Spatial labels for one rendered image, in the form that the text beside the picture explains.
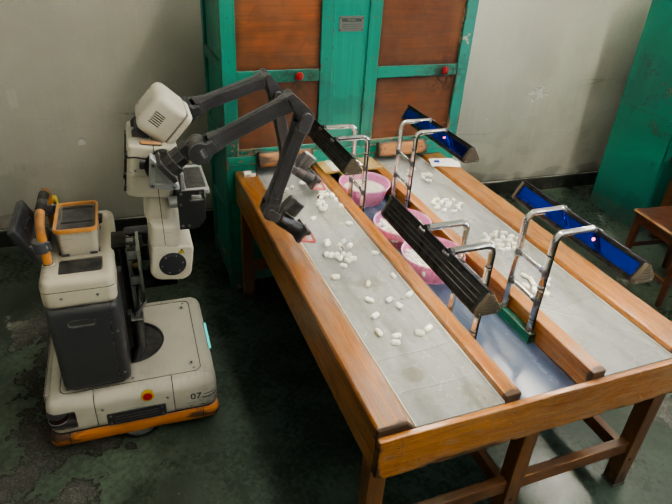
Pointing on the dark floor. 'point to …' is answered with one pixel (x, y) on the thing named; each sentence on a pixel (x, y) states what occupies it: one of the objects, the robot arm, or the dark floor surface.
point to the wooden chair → (654, 221)
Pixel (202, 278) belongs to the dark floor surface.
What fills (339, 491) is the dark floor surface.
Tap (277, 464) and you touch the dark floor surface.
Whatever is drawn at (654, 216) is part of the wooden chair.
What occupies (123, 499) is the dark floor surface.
